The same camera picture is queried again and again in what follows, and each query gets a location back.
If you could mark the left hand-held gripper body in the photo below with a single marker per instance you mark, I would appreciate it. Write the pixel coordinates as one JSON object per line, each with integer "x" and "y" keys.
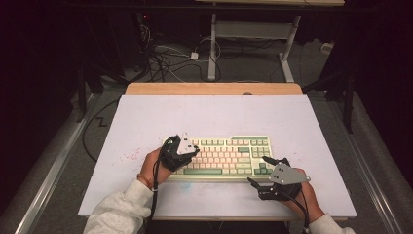
{"x": 175, "y": 157}

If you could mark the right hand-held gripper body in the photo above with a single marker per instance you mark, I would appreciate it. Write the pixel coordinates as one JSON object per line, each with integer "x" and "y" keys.
{"x": 287, "y": 177}

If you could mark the cream and green keyboard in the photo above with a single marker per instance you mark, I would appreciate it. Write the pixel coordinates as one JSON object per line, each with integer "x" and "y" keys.
{"x": 227, "y": 156}

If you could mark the person's left hand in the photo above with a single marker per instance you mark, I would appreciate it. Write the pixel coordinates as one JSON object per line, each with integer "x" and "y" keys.
{"x": 151, "y": 169}

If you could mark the person's right hand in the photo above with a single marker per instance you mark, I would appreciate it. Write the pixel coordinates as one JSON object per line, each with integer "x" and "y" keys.
{"x": 308, "y": 200}

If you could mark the white table mat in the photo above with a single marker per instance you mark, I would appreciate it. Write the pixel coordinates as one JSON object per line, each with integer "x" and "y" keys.
{"x": 211, "y": 113}

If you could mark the wooden table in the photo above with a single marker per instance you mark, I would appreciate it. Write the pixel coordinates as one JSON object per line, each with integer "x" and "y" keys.
{"x": 211, "y": 88}

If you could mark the black metal stand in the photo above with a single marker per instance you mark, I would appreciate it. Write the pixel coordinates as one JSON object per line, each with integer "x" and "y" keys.
{"x": 82, "y": 97}
{"x": 348, "y": 104}

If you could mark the white power adapter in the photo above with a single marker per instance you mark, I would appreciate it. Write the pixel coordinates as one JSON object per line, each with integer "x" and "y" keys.
{"x": 194, "y": 56}

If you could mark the white desk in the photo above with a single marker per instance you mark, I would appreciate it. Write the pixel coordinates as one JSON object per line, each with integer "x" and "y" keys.
{"x": 250, "y": 30}

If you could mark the aluminium floor rail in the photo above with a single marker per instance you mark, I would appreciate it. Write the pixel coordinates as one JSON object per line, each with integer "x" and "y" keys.
{"x": 363, "y": 162}
{"x": 55, "y": 172}

